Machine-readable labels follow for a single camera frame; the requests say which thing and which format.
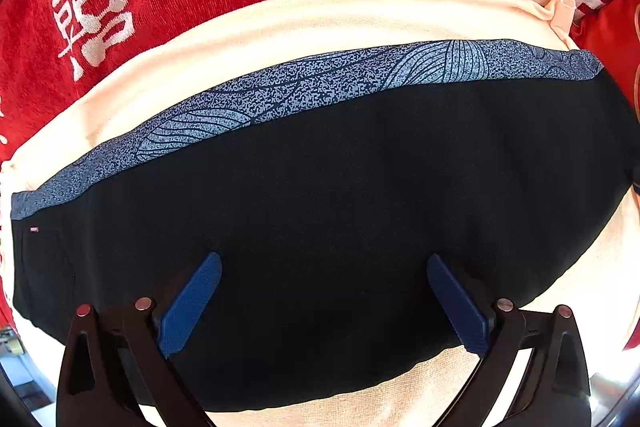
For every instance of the red embroidered cushion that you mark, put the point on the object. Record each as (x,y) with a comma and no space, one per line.
(617,42)

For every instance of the black pants with patterned waistband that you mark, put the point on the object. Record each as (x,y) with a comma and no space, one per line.
(320,182)

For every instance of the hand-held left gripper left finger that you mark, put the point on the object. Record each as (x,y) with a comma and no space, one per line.
(192,302)

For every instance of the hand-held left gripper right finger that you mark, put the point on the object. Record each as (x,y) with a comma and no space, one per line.
(457,302)

